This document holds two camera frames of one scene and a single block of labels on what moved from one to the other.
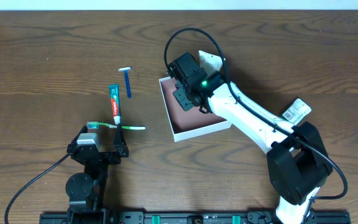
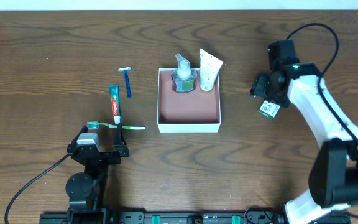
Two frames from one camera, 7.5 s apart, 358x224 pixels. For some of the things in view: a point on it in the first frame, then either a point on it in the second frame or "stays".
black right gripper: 183,97 → 258,86
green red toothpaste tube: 114,91 stays
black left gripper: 105,154 stays
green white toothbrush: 94,125 stays
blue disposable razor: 125,70 stays
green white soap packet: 296,111 → 269,109
